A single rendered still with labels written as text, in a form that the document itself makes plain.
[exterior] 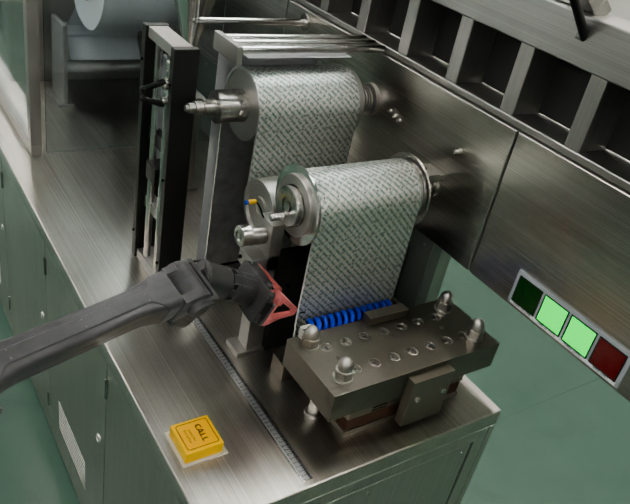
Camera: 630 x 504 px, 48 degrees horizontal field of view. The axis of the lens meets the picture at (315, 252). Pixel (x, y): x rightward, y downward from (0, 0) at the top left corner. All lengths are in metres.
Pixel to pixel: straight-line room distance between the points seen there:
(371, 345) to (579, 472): 1.65
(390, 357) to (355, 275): 0.17
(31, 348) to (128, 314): 0.14
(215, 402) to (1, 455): 1.24
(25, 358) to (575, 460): 2.29
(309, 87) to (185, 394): 0.63
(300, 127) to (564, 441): 1.90
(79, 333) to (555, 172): 0.79
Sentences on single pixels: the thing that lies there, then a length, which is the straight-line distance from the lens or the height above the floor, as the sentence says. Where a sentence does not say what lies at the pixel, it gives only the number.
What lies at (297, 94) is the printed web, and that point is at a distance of 1.40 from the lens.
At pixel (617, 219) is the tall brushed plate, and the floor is 1.40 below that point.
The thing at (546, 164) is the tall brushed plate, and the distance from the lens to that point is 1.26.
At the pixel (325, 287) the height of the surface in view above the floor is 1.10.
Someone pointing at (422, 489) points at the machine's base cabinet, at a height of 0.73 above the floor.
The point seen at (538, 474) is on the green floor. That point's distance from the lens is 2.76.
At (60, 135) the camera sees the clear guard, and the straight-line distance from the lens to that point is 2.13.
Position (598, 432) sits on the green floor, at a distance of 3.07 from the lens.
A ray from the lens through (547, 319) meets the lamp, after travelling 1.30.
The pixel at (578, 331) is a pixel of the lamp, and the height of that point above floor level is 1.19.
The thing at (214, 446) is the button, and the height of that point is 0.92.
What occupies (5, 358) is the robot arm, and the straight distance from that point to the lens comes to 0.93.
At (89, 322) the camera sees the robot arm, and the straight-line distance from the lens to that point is 0.98.
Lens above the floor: 1.84
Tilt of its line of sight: 32 degrees down
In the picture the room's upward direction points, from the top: 12 degrees clockwise
